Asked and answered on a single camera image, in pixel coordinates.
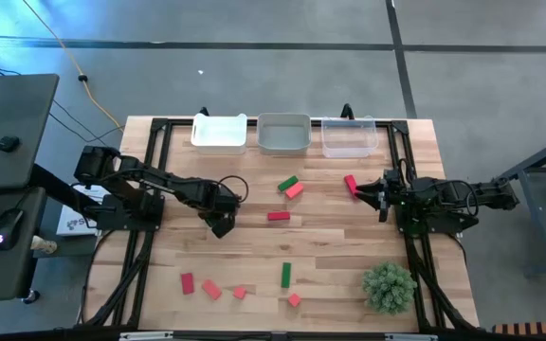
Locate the grey plastic bin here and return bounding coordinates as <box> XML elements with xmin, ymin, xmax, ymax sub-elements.
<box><xmin>256</xmin><ymin>112</ymin><xmax>313</xmax><ymax>156</ymax></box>

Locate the small black desk device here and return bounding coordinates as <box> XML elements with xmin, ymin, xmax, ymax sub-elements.
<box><xmin>0</xmin><ymin>135</ymin><xmax>21</xmax><ymax>153</ymax></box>

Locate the grey metal cart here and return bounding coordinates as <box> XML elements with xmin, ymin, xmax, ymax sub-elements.
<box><xmin>492</xmin><ymin>130</ymin><xmax>546</xmax><ymax>278</ymax></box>

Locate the silver metal bracket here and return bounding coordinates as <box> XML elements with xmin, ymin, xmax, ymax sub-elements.
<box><xmin>384</xmin><ymin>332</ymin><xmax>440</xmax><ymax>341</ymax></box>
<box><xmin>118</xmin><ymin>331</ymin><xmax>174</xmax><ymax>341</ymax></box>

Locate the black computer mouse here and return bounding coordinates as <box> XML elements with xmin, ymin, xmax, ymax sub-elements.
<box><xmin>0</xmin><ymin>207</ymin><xmax>26</xmax><ymax>252</ymax></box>

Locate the small beige object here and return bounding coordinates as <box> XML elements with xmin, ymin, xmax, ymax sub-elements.
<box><xmin>29</xmin><ymin>235</ymin><xmax>59</xmax><ymax>256</ymax></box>

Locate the black aluminium table frame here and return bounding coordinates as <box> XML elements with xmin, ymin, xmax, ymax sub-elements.
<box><xmin>76</xmin><ymin>117</ymin><xmax>481</xmax><ymax>332</ymax></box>

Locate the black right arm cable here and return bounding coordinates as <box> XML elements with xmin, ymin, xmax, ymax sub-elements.
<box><xmin>443</xmin><ymin>178</ymin><xmax>481</xmax><ymax>219</ymax></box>

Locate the white plastic bin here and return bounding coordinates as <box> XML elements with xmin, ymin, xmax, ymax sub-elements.
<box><xmin>190</xmin><ymin>112</ymin><xmax>249</xmax><ymax>156</ymax></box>

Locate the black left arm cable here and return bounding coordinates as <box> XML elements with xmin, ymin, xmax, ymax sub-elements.
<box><xmin>218</xmin><ymin>174</ymin><xmax>250</xmax><ymax>205</ymax></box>

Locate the dark grey desk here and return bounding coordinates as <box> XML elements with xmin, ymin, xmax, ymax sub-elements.
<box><xmin>0</xmin><ymin>73</ymin><xmax>61</xmax><ymax>304</ymax></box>

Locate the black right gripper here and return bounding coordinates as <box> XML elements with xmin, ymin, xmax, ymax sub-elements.
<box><xmin>354</xmin><ymin>168</ymin><xmax>419</xmax><ymax>224</ymax></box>

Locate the white printed paper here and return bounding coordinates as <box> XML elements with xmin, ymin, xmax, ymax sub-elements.
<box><xmin>56</xmin><ymin>184</ymin><xmax>108</xmax><ymax>237</ymax></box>

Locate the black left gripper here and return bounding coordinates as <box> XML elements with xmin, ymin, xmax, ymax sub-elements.
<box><xmin>190</xmin><ymin>177</ymin><xmax>242</xmax><ymax>240</ymax></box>

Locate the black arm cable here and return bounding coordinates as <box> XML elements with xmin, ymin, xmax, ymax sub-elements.
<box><xmin>218</xmin><ymin>174</ymin><xmax>250</xmax><ymax>205</ymax></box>
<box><xmin>443</xmin><ymin>178</ymin><xmax>481</xmax><ymax>219</ymax></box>

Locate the yellow floor cable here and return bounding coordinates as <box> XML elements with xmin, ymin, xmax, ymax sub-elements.
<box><xmin>20</xmin><ymin>0</ymin><xmax>126</xmax><ymax>134</ymax></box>

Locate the orange black striped bar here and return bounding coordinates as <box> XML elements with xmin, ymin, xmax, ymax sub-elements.
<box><xmin>492</xmin><ymin>319</ymin><xmax>546</xmax><ymax>335</ymax></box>

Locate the artificial green plant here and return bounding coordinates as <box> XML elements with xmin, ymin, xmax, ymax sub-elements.
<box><xmin>361</xmin><ymin>261</ymin><xmax>418</xmax><ymax>316</ymax></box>

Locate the clear plastic bin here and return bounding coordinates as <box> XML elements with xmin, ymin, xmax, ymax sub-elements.
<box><xmin>320</xmin><ymin>116</ymin><xmax>380</xmax><ymax>159</ymax></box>

